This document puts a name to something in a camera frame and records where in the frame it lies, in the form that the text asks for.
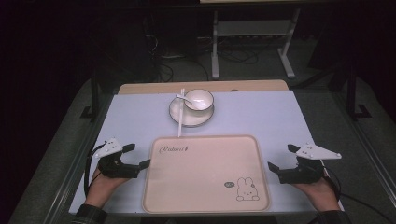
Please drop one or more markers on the light blue table mat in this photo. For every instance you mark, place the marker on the light blue table mat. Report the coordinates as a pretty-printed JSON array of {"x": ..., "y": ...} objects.
[{"x": 249, "y": 118}]

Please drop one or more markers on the white spoon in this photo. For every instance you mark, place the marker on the white spoon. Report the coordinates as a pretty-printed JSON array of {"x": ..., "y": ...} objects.
[{"x": 188, "y": 100}]

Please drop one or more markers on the white desk frame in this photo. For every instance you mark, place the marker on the white desk frame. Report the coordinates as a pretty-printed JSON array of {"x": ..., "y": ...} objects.
[{"x": 253, "y": 28}]

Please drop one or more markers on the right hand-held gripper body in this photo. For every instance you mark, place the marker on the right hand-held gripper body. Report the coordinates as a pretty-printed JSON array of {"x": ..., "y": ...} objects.
[{"x": 300, "y": 174}]

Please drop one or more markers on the black metal stand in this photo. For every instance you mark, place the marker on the black metal stand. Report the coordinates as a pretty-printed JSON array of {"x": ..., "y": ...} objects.
[
  {"x": 94, "y": 99},
  {"x": 353, "y": 99}
]

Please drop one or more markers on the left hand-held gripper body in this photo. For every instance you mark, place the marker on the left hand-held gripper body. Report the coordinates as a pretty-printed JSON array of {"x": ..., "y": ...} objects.
[{"x": 116, "y": 168}]

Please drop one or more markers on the person's right hand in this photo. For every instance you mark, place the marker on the person's right hand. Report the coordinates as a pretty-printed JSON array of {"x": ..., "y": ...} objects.
[{"x": 320, "y": 194}]

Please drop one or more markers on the wooden table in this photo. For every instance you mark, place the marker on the wooden table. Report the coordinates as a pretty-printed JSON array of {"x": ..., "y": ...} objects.
[{"x": 155, "y": 87}]

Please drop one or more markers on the white bowl with dark rim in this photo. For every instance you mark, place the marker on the white bowl with dark rim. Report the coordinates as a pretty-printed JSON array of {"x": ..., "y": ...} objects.
[{"x": 203, "y": 101}]

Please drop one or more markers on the person's left hand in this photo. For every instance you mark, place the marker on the person's left hand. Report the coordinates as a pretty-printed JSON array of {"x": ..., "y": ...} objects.
[{"x": 102, "y": 186}]

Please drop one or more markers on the beige tray with rabbit print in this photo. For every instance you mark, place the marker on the beige tray with rabbit print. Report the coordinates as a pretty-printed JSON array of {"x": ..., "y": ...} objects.
[{"x": 202, "y": 174}]

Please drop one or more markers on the white chopstick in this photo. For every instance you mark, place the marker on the white chopstick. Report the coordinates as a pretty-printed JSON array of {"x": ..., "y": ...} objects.
[
  {"x": 179, "y": 124},
  {"x": 182, "y": 102}
]

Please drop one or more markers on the white plate with dark rim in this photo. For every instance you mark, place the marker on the white plate with dark rim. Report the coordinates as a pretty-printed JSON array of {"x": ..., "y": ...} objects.
[{"x": 193, "y": 119}]

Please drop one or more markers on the metal frame rail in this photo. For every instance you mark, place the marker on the metal frame rail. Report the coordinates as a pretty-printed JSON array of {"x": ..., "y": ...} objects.
[
  {"x": 77, "y": 161},
  {"x": 367, "y": 143}
]

